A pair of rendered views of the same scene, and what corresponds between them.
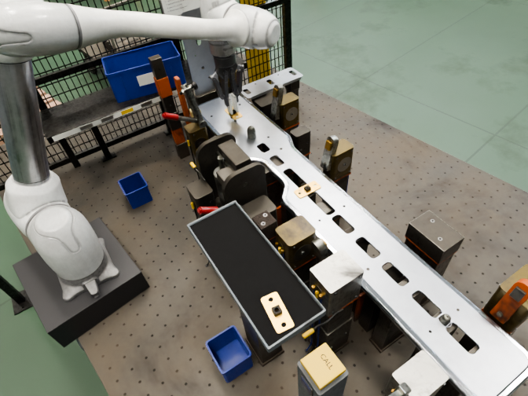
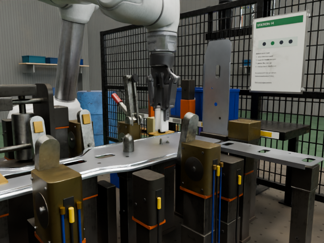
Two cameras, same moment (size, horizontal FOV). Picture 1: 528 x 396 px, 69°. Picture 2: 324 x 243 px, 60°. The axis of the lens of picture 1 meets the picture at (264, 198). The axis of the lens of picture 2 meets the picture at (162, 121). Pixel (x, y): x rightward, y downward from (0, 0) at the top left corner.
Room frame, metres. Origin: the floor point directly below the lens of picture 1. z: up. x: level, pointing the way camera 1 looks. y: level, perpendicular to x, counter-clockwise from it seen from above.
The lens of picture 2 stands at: (1.02, -0.76, 1.20)
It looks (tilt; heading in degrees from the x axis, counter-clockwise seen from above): 9 degrees down; 75
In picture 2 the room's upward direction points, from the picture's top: straight up
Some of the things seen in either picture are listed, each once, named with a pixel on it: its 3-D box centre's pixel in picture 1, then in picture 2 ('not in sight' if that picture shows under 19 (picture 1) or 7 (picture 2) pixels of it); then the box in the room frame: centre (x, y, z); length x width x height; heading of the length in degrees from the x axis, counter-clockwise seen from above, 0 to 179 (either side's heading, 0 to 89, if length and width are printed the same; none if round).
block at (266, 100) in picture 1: (271, 126); (227, 206); (1.41, -0.07, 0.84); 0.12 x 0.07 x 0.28; 118
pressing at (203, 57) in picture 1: (199, 54); (215, 87); (1.48, 0.19, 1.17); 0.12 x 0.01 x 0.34; 118
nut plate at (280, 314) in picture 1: (276, 310); not in sight; (0.35, 0.00, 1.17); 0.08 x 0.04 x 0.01; 19
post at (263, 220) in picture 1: (269, 261); not in sight; (0.65, 0.01, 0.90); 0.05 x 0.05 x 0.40; 28
